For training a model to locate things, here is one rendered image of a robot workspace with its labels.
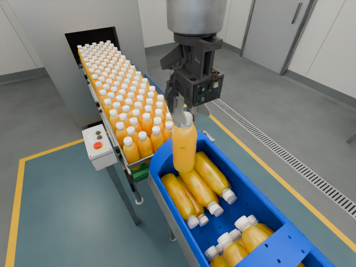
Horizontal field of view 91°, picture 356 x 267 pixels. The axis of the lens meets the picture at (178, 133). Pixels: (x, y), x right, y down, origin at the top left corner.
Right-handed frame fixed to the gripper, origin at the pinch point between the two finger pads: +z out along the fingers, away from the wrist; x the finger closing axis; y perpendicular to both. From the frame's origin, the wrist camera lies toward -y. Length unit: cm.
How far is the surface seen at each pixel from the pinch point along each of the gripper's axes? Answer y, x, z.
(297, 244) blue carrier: 32.9, 10.3, 18.0
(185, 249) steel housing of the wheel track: 14, -7, 54
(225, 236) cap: 22.3, 0.6, 27.3
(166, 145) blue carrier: -9.7, -1.5, 18.8
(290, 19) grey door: -185, 334, 40
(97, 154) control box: -30.2, -24.8, 30.8
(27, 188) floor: -132, -111, 142
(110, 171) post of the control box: -38, -24, 55
